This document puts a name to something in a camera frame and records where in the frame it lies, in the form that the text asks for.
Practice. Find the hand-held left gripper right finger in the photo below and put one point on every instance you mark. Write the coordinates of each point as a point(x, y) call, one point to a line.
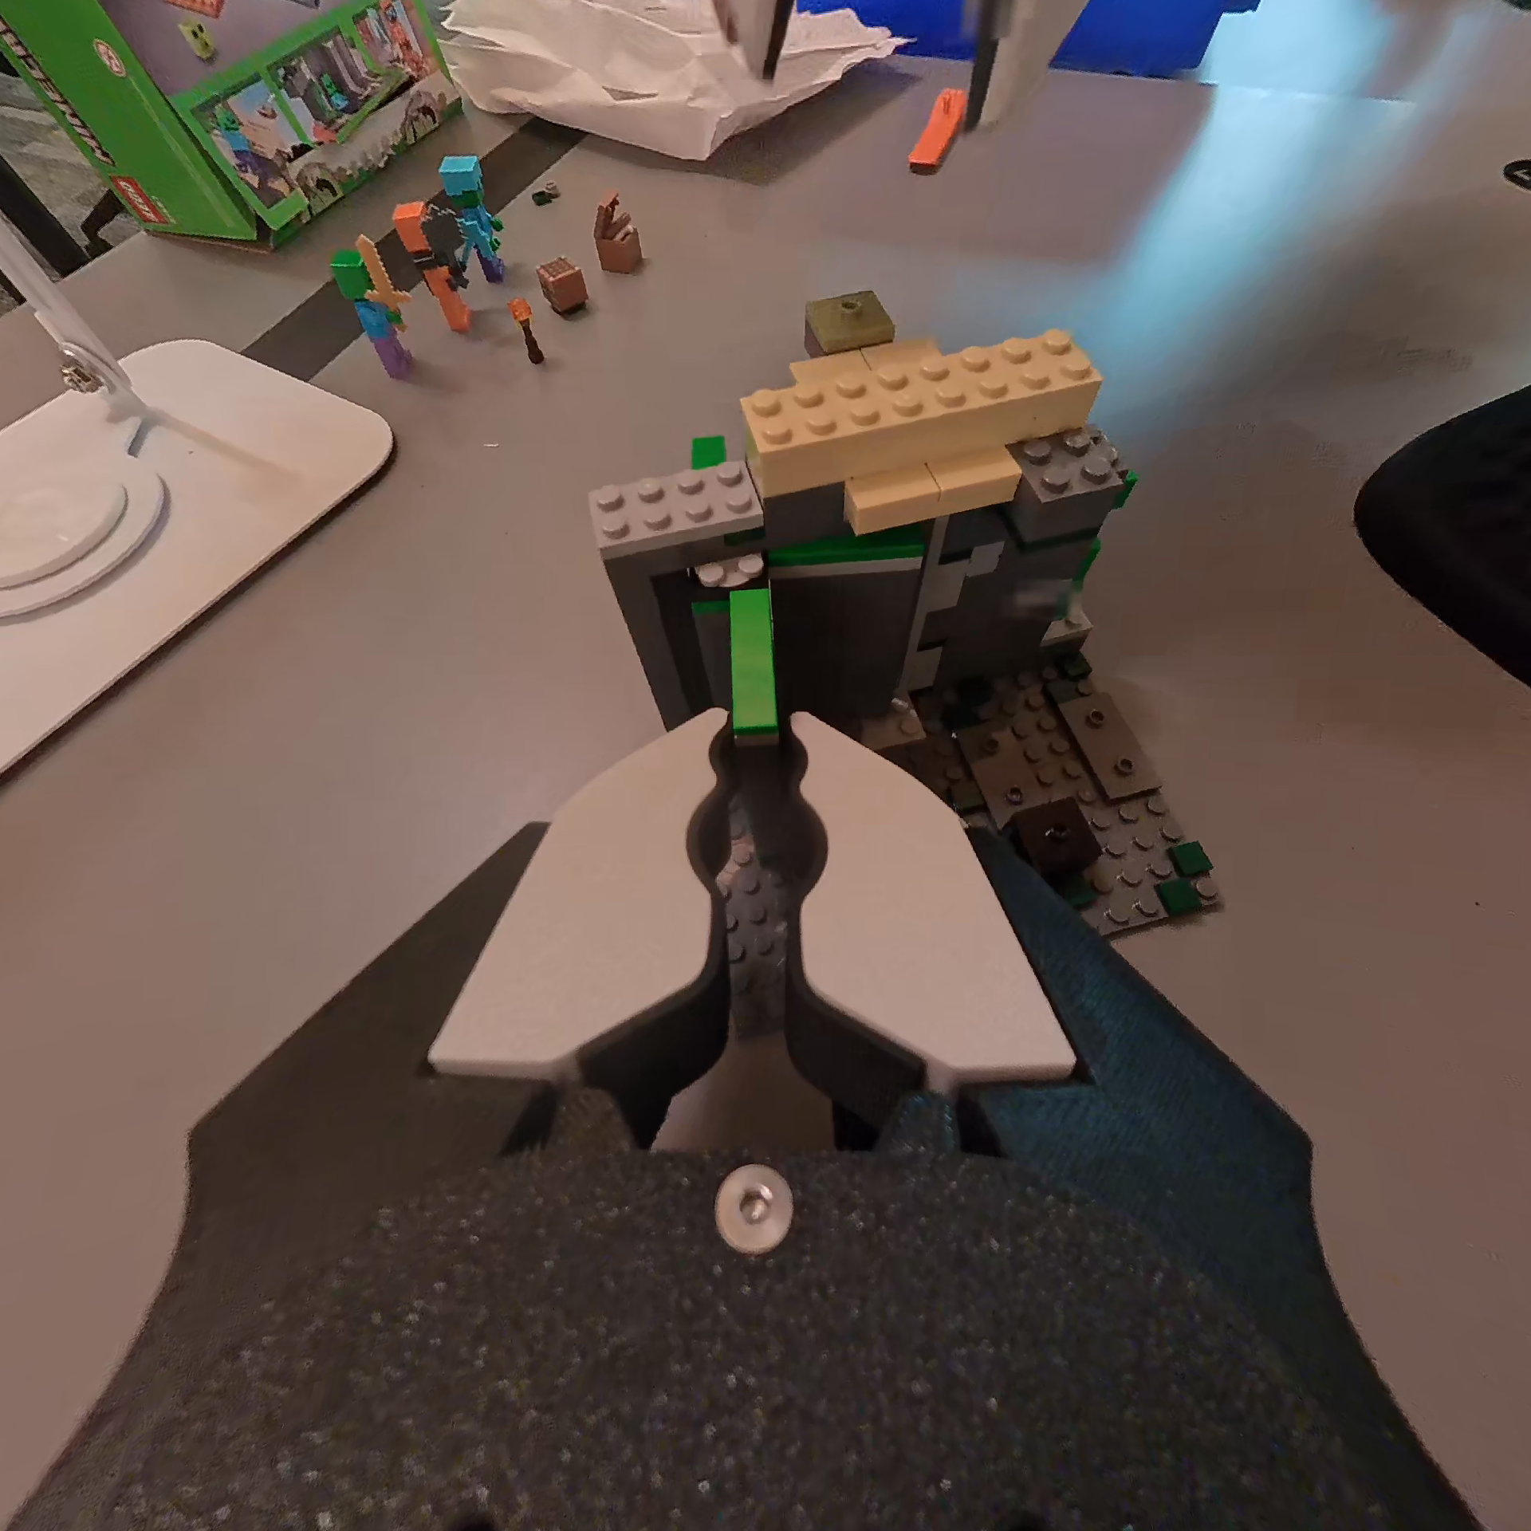
point(934, 934)

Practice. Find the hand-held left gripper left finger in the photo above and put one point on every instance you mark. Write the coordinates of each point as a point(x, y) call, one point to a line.
point(575, 921)

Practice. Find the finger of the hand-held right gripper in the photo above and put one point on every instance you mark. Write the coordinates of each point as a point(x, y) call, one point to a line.
point(761, 30)
point(1023, 61)

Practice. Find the green brick tile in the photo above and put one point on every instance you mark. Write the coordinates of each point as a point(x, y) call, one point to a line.
point(754, 658)

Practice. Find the grey toy brick building model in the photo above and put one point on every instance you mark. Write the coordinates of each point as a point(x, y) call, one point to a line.
point(861, 418)

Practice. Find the grey desk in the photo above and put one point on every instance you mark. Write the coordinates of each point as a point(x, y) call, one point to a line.
point(300, 718)

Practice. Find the orange brick separator tool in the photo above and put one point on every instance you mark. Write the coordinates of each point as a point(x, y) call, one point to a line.
point(940, 132)

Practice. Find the blue plastic bin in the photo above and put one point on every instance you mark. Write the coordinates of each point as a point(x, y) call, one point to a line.
point(1136, 30)

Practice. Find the white crumpled paper bag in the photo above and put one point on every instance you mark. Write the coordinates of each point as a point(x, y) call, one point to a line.
point(622, 84)

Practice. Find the brown toy brick chest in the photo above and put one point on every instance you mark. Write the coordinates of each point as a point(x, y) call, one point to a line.
point(617, 239)

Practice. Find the brown crafting table brick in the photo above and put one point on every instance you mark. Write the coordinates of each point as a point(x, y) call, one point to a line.
point(562, 285)

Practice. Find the cyan minifigure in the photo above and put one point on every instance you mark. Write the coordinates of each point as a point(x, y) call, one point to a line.
point(473, 215)

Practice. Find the toy brick torch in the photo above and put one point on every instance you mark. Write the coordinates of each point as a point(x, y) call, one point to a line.
point(530, 336)

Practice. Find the orange minifigure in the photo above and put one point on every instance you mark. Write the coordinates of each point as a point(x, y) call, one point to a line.
point(446, 294)

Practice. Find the green zombie minifigure with sword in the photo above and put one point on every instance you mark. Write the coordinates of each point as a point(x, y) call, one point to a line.
point(380, 318)

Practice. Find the green toy brick box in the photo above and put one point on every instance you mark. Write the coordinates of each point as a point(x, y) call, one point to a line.
point(145, 119)

